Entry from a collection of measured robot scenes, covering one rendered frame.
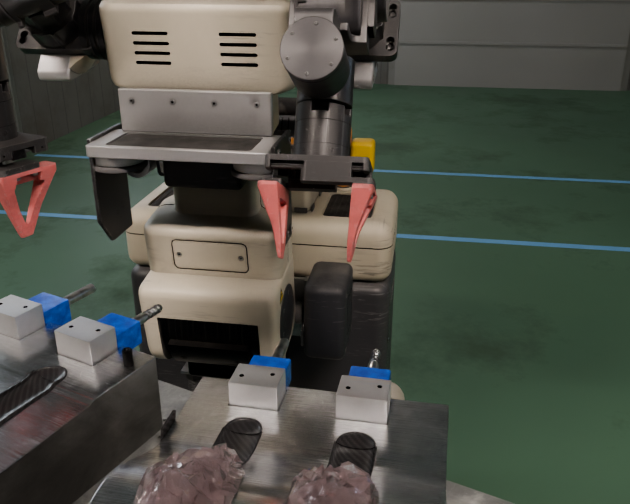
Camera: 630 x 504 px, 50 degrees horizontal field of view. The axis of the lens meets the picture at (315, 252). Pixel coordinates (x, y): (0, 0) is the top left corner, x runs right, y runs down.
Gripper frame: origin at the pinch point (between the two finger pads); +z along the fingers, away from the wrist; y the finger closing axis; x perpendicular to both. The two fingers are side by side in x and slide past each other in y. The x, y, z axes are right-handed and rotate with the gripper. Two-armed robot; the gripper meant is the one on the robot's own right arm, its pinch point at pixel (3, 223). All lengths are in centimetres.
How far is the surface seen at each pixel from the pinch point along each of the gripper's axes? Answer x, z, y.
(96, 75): 395, 55, -392
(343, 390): 6.9, 13.2, 36.7
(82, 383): -5.2, 12.3, 14.6
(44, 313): 1.6, 10.9, 2.0
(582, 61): 747, 62, -46
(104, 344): -0.5, 10.7, 13.1
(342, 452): 2.1, 16.4, 38.9
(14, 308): -1.0, 9.4, 0.6
